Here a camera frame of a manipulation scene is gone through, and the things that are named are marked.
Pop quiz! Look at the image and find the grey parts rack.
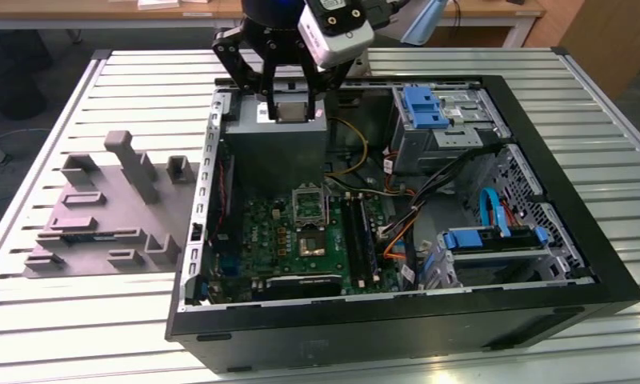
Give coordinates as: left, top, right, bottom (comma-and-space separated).
22, 130, 202, 280

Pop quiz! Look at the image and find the silver disk bay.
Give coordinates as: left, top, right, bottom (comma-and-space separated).
392, 84, 514, 176
435, 223, 594, 290

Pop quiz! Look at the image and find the black RAM slot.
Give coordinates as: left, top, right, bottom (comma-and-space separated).
339, 192, 366, 287
355, 192, 384, 282

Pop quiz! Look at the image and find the white box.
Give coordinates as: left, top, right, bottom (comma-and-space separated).
136, 0, 182, 11

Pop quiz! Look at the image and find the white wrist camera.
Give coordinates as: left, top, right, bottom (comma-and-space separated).
296, 0, 376, 70

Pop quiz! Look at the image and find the black graphics card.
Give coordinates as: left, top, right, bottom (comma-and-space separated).
264, 274, 344, 302

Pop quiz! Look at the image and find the green motherboard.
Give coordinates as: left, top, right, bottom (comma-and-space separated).
207, 187, 407, 303

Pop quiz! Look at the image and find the blue flat wire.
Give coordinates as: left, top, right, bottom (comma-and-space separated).
478, 186, 514, 240

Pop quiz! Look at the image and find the CPU socket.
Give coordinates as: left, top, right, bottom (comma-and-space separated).
296, 233, 331, 258

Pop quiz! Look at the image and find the yellow wire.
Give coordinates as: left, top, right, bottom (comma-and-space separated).
323, 115, 371, 177

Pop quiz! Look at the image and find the black floor equipment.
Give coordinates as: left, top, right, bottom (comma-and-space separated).
0, 28, 54, 121

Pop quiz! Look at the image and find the orange wire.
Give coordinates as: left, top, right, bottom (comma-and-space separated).
382, 235, 408, 263

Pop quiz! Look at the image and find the silver CPU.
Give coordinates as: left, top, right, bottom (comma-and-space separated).
275, 101, 311, 123

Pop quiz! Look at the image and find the wooden desk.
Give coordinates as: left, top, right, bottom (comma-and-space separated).
0, 0, 547, 50

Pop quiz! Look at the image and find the brown wooden cabinet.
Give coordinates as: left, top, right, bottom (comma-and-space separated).
558, 0, 640, 102

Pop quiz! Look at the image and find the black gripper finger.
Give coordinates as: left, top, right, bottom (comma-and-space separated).
211, 19, 280, 121
296, 30, 355, 121

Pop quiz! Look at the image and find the blue disk bay bracket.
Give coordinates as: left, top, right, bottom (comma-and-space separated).
403, 86, 450, 130

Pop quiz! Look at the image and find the black desktop PC case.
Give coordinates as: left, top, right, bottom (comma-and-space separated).
163, 74, 640, 375

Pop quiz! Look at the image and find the RAM stick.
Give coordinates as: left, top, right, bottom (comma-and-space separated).
62, 230, 119, 243

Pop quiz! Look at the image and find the hard disk in blue carrier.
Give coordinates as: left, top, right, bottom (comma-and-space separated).
442, 226, 553, 254

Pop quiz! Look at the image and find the black wire bundle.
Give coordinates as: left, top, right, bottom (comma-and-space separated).
379, 144, 503, 239

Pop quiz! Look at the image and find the grey power supply unit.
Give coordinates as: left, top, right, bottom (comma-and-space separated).
222, 94, 330, 193

